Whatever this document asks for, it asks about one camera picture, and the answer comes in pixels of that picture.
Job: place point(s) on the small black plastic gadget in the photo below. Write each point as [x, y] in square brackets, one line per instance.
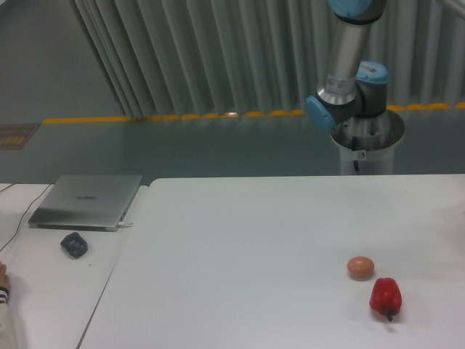
[74, 245]

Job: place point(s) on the striped cream sleeve forearm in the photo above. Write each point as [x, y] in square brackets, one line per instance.
[8, 333]

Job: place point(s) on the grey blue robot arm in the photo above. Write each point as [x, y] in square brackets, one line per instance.
[337, 97]

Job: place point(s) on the silver closed laptop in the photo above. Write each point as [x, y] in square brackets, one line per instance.
[87, 202]

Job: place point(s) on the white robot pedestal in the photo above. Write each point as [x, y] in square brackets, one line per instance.
[367, 145]

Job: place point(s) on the person's hand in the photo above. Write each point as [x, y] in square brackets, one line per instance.
[4, 278]

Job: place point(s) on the red bell pepper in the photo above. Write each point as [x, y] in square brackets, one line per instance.
[386, 298]

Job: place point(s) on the brown egg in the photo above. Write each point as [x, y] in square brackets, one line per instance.
[360, 268]

